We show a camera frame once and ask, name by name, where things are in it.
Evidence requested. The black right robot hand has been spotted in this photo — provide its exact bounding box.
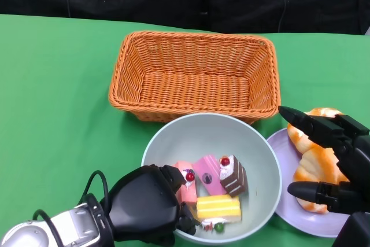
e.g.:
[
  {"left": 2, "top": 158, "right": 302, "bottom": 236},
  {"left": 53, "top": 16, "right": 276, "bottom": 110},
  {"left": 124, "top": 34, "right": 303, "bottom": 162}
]
[{"left": 277, "top": 105, "right": 370, "bottom": 247}]

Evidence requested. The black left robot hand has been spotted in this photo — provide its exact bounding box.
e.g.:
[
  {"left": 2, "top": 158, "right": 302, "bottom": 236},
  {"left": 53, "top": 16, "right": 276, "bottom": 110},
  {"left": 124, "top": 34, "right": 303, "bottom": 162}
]
[{"left": 99, "top": 164, "right": 202, "bottom": 247}]

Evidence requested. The oblong orange bread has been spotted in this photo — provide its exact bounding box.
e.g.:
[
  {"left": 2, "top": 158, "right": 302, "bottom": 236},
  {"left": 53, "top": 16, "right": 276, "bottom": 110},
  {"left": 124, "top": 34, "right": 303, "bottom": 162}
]
[{"left": 293, "top": 145, "right": 352, "bottom": 215}]

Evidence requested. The salmon pink cake slice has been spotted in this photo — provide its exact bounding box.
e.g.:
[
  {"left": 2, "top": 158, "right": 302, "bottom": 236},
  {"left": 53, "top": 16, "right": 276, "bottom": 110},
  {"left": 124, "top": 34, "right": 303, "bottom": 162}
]
[{"left": 174, "top": 160, "right": 199, "bottom": 206}]

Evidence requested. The ring-shaped orange bread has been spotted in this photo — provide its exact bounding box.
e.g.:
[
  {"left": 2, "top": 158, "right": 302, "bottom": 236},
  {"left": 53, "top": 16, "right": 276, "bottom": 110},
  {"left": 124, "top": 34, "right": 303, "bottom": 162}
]
[{"left": 286, "top": 107, "right": 345, "bottom": 155}]

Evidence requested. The magenta pink cake slice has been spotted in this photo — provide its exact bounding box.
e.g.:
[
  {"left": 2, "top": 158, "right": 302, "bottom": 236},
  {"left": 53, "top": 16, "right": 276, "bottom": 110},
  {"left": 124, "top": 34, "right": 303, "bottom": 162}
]
[{"left": 192, "top": 155, "right": 228, "bottom": 196}]

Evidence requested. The yellow cake slice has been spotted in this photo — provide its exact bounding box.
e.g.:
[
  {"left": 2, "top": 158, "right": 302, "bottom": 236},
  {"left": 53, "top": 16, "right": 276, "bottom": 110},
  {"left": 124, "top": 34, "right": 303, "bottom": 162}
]
[{"left": 196, "top": 194, "right": 242, "bottom": 232}]

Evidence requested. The chocolate brown cake slice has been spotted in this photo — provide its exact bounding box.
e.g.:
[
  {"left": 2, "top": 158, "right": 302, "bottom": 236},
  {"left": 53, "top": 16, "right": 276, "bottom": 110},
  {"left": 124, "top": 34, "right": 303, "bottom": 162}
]
[{"left": 219, "top": 154, "right": 249, "bottom": 198}]

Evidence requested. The pale green bowl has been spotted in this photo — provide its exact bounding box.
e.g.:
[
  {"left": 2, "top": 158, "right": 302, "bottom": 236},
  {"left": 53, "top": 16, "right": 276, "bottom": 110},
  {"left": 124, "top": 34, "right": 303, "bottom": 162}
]
[{"left": 140, "top": 113, "right": 283, "bottom": 245}]

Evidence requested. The lavender plate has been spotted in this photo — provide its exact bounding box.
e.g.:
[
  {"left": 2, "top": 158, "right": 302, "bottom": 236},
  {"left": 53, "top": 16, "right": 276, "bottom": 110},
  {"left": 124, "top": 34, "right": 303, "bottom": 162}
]
[{"left": 265, "top": 127, "right": 352, "bottom": 238}]

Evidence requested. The orange wicker basket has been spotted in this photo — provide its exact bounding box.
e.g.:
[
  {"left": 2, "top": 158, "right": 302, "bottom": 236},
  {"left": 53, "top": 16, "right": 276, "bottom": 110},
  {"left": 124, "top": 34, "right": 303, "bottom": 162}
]
[{"left": 108, "top": 30, "right": 281, "bottom": 125}]

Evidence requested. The green tablecloth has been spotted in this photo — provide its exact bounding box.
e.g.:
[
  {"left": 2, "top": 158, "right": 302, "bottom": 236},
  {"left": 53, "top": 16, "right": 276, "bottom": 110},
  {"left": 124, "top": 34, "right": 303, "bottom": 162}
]
[{"left": 0, "top": 13, "right": 370, "bottom": 247}]

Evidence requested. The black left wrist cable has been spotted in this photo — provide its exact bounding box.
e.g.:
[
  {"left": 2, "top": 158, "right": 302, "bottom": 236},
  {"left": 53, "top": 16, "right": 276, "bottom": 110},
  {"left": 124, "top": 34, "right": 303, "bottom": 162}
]
[{"left": 32, "top": 169, "right": 109, "bottom": 230}]

